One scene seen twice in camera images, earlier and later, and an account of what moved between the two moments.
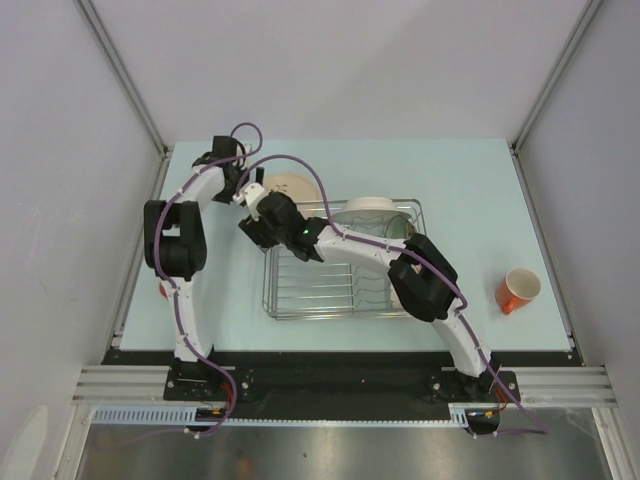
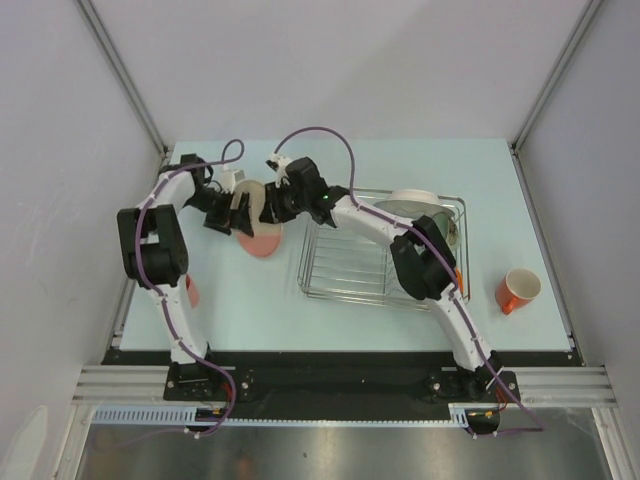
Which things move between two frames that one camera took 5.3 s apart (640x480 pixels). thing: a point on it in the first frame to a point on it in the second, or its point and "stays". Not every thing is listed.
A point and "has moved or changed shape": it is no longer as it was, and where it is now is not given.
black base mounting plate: [342, 384] stays
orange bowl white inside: [395, 300] to [460, 280]
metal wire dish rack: [294, 288] has moved or changed shape
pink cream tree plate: [296, 187] has moved or changed shape
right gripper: [257, 230] to [272, 212]
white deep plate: [370, 212] has moved or changed shape
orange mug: [517, 288] stays
